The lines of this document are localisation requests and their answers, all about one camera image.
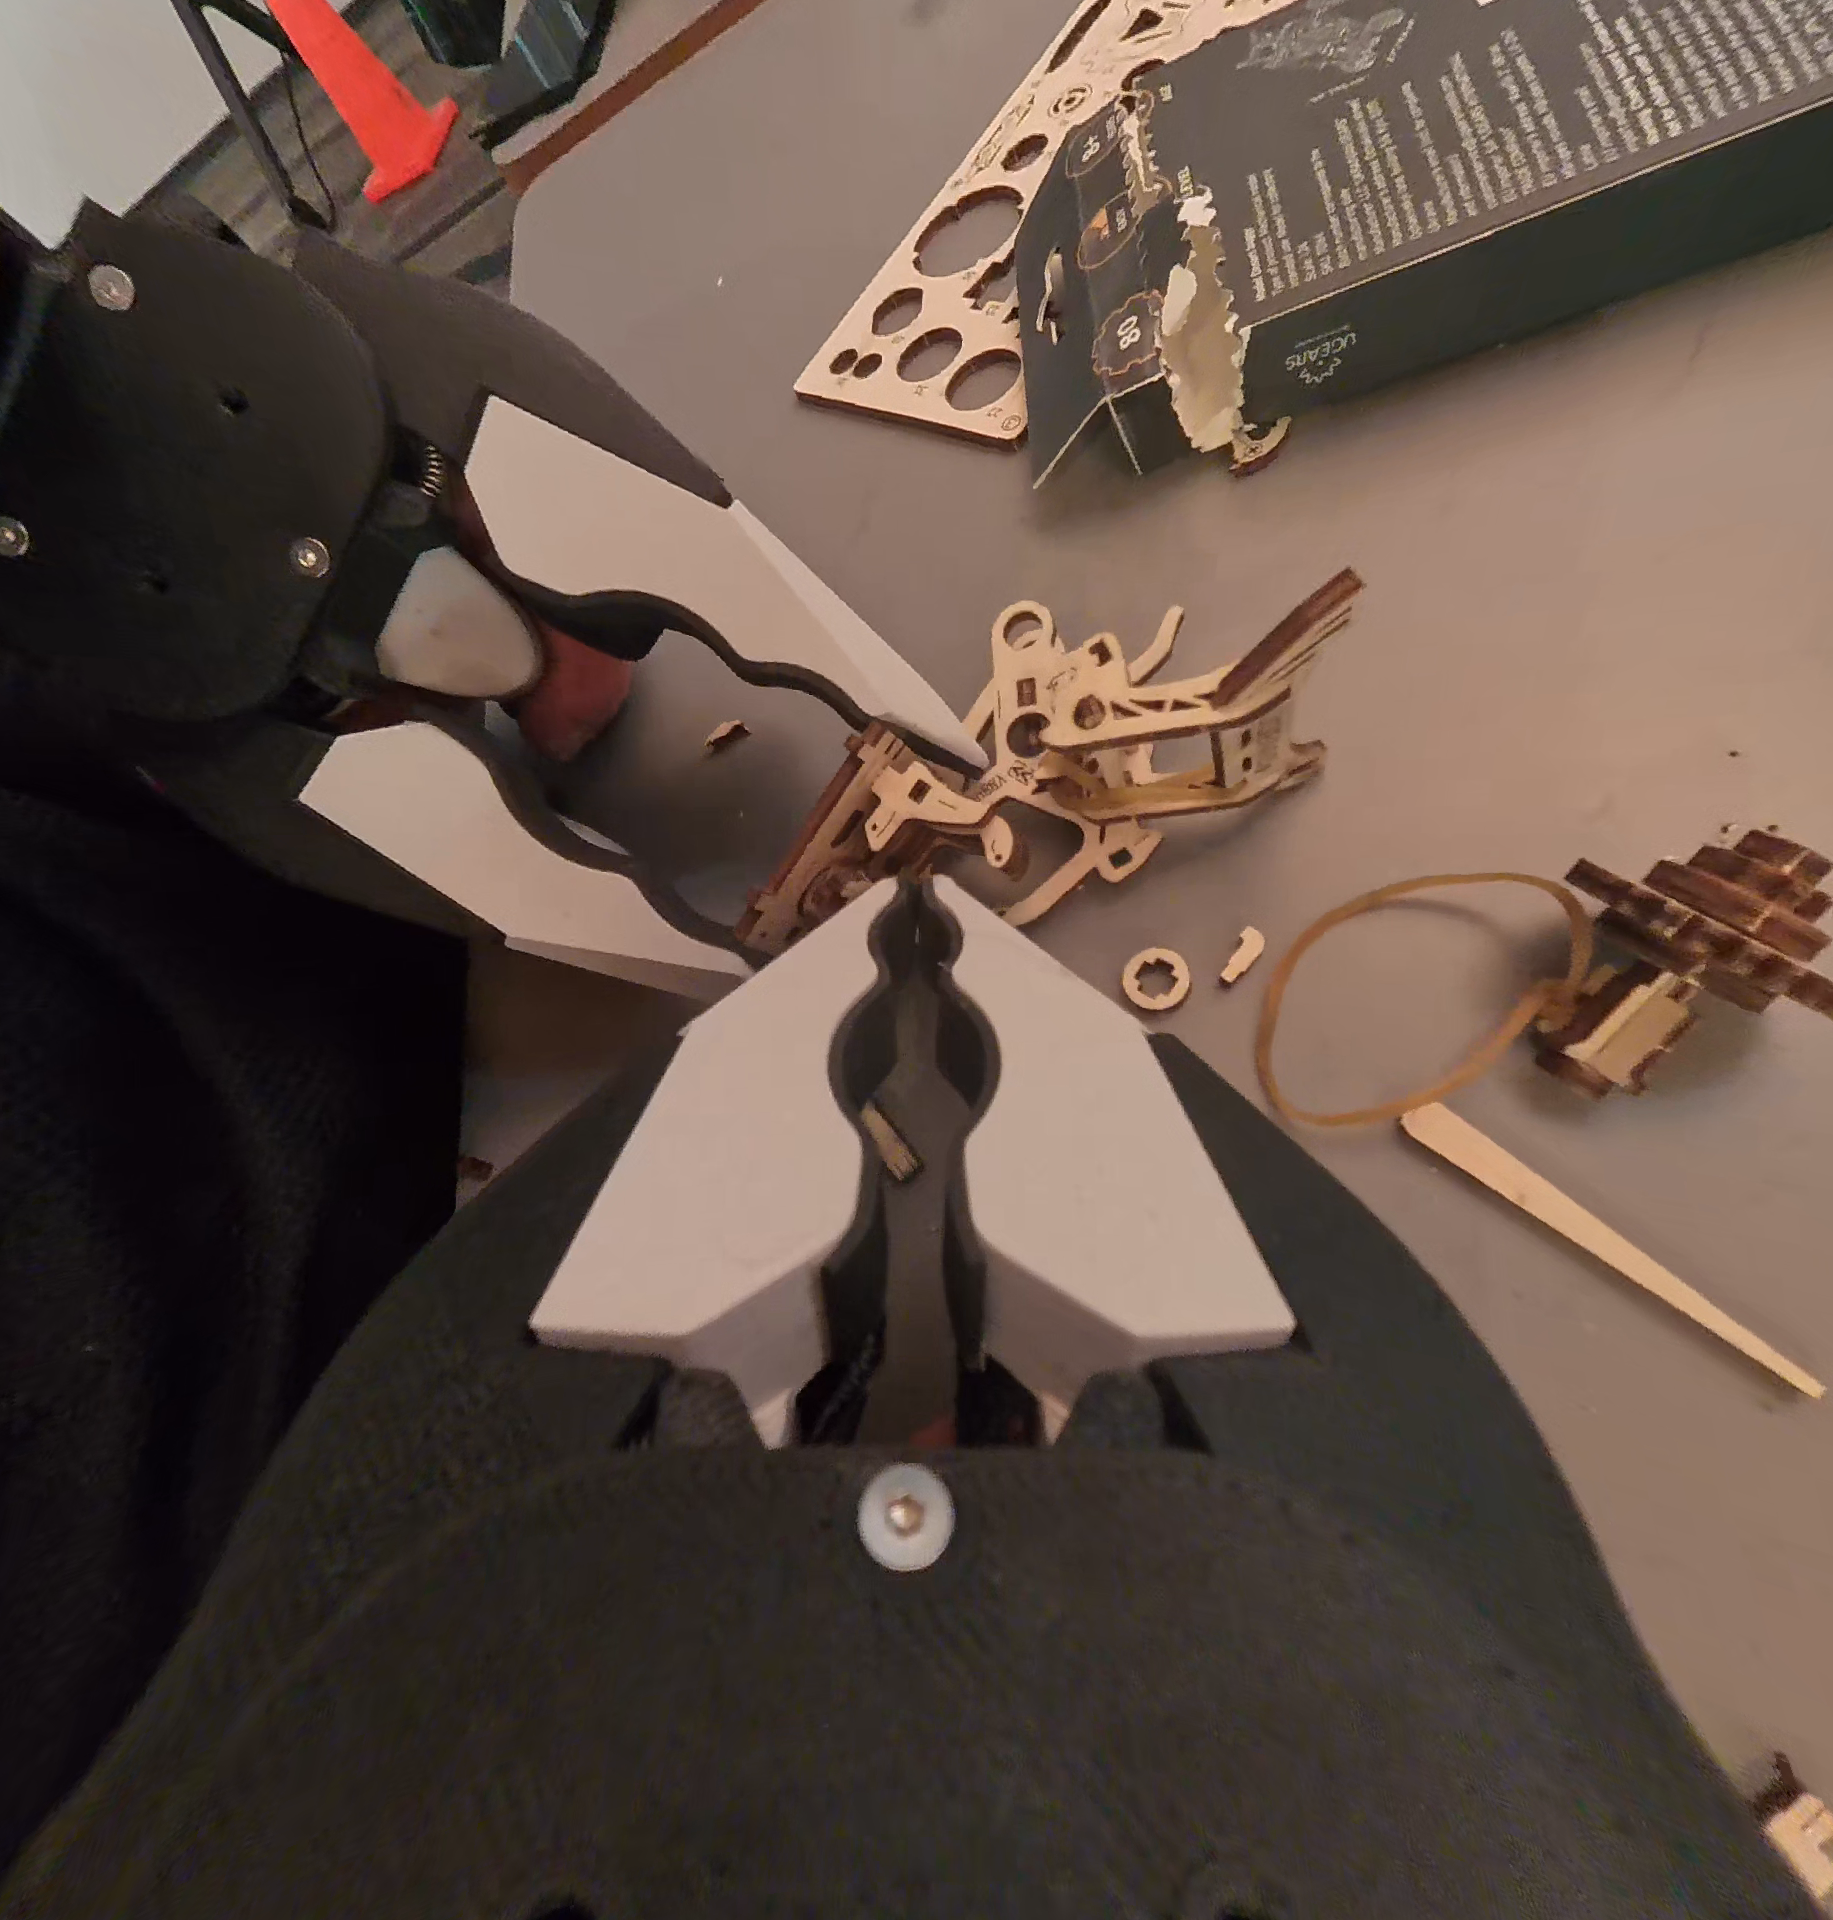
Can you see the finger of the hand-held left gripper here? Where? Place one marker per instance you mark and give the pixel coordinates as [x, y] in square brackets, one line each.
[452, 839]
[615, 512]

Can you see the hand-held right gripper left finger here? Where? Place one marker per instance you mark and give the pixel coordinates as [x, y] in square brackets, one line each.
[691, 1199]

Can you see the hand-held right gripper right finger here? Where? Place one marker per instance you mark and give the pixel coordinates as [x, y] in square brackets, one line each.
[1126, 1199]

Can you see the small rectangular wooden piece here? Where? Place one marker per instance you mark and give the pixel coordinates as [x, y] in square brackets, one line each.
[888, 1144]

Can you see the wooden buggy model assembly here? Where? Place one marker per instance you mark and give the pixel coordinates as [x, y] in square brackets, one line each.
[1110, 735]

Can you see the person's left hand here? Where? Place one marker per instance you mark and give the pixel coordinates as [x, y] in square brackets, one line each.
[570, 704]

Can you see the small curved wooden piece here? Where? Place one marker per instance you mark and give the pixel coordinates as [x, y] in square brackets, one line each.
[1242, 954]

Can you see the laser-cut plywood part sheet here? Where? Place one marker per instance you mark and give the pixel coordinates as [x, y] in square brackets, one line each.
[888, 396]

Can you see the orange-red plastic item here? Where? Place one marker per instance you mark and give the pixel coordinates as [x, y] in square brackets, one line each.
[376, 105]

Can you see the person's dark clothing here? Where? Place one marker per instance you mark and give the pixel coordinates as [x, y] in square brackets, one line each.
[181, 1199]

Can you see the pointed pale wooden stick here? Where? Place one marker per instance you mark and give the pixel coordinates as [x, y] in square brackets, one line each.
[1607, 1245]

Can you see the wooden piece with cross mark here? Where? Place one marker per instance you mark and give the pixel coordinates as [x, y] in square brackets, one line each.
[1259, 446]

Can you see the stepped wooden gear stack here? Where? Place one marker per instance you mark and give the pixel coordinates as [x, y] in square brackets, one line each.
[1728, 931]

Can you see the black cardboard box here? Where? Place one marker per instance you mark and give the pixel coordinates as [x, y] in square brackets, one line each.
[1456, 196]

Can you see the small wooden frame part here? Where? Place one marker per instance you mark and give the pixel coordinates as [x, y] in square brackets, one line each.
[1798, 1830]

